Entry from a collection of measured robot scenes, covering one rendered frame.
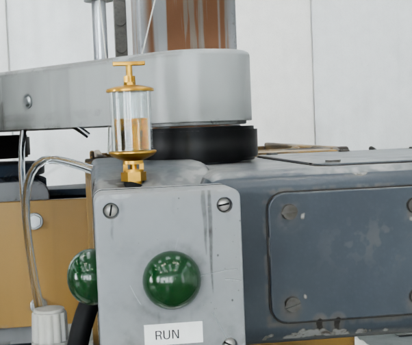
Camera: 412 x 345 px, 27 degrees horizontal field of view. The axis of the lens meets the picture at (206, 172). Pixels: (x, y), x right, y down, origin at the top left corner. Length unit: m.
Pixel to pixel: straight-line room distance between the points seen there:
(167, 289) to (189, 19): 0.60
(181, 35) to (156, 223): 0.57
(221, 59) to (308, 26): 5.28
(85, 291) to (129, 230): 0.04
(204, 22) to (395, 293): 0.54
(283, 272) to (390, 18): 5.58
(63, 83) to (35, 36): 5.00
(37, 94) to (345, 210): 0.31
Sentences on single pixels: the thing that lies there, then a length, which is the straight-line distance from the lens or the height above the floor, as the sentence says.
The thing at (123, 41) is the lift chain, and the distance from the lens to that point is 1.04.
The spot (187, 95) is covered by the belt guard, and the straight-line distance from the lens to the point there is 0.60.
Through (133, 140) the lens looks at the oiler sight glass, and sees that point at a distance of 0.51.
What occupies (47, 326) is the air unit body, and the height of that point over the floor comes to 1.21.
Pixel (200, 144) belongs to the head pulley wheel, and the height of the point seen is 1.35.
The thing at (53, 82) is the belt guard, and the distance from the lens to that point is 0.71.
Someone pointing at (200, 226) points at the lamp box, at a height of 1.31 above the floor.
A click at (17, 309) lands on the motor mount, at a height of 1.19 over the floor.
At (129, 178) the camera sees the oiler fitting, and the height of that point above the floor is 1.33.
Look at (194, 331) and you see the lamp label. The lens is 0.45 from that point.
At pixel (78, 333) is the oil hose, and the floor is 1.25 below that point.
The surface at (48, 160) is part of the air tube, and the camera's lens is 0.59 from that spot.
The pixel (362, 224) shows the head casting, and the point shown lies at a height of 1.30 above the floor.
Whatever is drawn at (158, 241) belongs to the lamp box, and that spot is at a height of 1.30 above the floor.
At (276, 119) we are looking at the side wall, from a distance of 5.79.
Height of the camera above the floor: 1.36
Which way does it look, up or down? 3 degrees down
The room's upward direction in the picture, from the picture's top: 2 degrees counter-clockwise
